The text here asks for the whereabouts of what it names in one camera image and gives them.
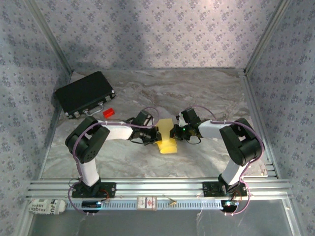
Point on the yellow paper sheet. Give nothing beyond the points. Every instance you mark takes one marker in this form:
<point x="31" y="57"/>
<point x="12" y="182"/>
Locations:
<point x="167" y="147"/>

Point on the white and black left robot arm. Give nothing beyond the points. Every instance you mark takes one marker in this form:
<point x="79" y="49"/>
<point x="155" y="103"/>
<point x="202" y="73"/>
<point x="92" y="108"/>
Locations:
<point x="86" y="147"/>

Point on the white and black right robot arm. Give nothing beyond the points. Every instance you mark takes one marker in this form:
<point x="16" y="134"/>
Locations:
<point x="241" y="147"/>

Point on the small red block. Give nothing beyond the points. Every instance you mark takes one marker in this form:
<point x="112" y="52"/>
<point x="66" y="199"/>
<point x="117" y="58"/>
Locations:
<point x="108" y="112"/>

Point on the white card with red print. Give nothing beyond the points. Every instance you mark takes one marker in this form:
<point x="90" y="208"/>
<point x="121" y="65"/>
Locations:
<point x="147" y="203"/>

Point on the black right controller board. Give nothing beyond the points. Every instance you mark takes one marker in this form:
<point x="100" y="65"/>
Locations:
<point x="230" y="206"/>

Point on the black controller board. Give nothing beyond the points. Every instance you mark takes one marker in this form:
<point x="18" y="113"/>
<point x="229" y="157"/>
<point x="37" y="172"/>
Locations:
<point x="230" y="206"/>
<point x="89" y="204"/>

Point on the black left controller board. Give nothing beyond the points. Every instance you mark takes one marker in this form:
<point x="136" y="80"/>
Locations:
<point x="89" y="204"/>

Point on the white roll with black print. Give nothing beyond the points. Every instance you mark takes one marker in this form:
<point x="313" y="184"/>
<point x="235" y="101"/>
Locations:
<point x="44" y="207"/>

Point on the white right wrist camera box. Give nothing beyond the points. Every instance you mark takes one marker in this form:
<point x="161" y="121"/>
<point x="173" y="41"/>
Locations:
<point x="181" y="121"/>

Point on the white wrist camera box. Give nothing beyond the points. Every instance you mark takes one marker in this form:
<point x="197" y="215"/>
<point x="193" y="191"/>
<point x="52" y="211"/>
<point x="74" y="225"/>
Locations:
<point x="150" y="121"/>
<point x="181" y="121"/>

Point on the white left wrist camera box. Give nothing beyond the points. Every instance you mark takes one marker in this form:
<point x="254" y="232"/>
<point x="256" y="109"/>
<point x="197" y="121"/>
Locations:
<point x="150" y="121"/>

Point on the aluminium mounting rail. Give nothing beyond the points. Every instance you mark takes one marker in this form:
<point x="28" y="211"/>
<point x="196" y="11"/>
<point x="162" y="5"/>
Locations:
<point x="160" y="188"/>

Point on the thin aluminium edge rail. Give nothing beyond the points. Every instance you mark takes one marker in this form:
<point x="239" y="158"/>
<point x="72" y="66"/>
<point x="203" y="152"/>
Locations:
<point x="160" y="69"/>

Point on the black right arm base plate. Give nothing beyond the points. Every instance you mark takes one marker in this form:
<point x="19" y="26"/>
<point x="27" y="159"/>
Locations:
<point x="208" y="189"/>

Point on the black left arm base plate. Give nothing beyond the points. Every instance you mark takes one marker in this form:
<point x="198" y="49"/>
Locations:
<point x="110" y="189"/>

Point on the aluminium side rail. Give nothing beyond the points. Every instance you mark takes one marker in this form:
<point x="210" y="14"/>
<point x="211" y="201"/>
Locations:
<point x="252" y="98"/>
<point x="58" y="123"/>

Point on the aluminium frame post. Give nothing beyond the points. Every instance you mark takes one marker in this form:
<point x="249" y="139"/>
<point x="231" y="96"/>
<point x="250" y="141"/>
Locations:
<point x="52" y="37"/>
<point x="266" y="37"/>

